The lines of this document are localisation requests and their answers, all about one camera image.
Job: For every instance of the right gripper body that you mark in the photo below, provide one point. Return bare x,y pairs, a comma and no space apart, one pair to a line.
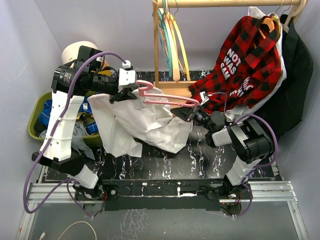
201,118

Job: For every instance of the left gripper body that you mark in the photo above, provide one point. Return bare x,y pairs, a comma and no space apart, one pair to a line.
104,84

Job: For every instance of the pink hanger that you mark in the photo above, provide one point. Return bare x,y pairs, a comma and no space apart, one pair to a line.
163,99

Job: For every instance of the white shirt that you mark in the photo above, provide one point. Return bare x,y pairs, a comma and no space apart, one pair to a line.
122,124

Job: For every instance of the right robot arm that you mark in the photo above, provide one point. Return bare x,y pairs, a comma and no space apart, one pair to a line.
252,138

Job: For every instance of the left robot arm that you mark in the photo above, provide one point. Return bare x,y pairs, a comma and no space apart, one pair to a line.
92,70

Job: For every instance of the yellow hanger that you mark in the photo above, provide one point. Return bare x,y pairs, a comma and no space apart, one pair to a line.
181,50

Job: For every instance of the red plaid shirt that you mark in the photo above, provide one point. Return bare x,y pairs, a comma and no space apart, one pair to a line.
214,83

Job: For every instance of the orange wooden hanger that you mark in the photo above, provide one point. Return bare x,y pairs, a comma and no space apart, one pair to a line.
273,24

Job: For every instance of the cream wooden hanger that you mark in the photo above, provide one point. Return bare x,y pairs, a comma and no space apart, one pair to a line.
294,14

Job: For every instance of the wooden clothes rack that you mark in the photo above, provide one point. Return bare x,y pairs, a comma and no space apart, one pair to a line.
180,88

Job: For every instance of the blue garment in basket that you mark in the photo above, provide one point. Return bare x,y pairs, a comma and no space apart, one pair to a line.
84,117

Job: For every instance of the round pastel drawer cabinet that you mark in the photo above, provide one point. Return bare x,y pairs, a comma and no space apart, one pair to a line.
70,53

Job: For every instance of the olive green laundry basket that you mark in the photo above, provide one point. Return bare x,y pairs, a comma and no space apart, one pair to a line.
91,141

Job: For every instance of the grey garment in basket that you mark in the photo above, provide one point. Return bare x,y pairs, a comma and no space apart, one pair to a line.
82,143

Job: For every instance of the black garment on rack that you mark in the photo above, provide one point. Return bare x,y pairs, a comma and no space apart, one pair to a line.
284,110

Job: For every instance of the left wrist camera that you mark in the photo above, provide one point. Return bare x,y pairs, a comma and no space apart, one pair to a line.
127,77

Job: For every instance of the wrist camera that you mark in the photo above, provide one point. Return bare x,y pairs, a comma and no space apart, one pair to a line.
205,97
127,77

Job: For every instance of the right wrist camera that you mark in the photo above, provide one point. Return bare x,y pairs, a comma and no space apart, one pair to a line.
205,97

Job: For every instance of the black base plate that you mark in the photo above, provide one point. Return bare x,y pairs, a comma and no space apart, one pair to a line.
170,194

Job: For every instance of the aluminium frame rail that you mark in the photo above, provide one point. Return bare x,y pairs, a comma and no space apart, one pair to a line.
273,213

